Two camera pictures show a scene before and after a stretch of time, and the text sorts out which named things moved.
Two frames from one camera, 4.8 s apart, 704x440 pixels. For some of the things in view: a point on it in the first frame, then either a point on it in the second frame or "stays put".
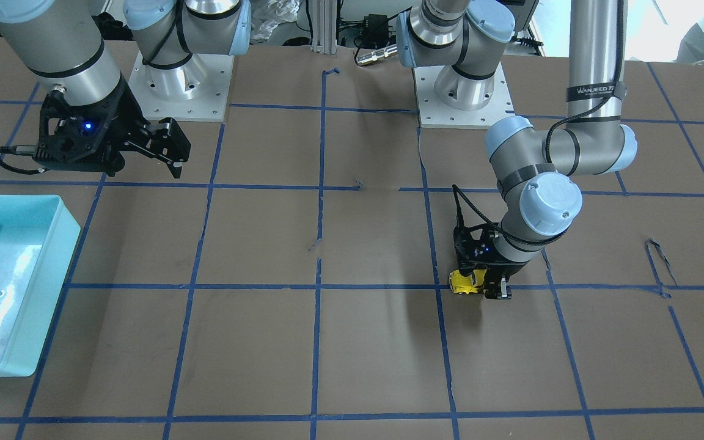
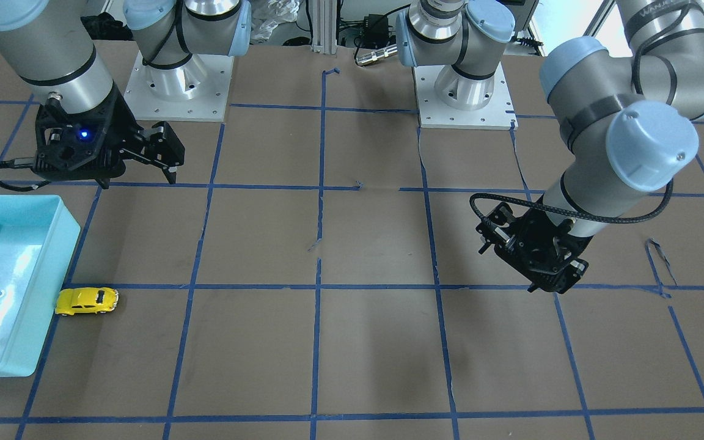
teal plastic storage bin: (16, 252) stays put
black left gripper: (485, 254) to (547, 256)
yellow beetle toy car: (461, 283) to (71, 300)
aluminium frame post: (324, 26) stays put
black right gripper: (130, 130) stays put
